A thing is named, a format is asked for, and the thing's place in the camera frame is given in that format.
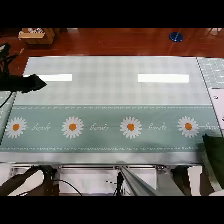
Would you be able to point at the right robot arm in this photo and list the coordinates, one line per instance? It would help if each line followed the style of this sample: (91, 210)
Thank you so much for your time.
(181, 180)

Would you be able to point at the blue round object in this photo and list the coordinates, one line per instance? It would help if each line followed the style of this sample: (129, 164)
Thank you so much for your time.
(175, 36)

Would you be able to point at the brown wooden box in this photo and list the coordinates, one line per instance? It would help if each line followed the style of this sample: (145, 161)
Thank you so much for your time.
(37, 36)

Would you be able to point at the dark green garment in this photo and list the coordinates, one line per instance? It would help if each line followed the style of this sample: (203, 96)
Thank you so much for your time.
(215, 156)

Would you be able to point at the silver frame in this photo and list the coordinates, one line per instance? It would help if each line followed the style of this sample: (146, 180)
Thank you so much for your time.
(143, 187)

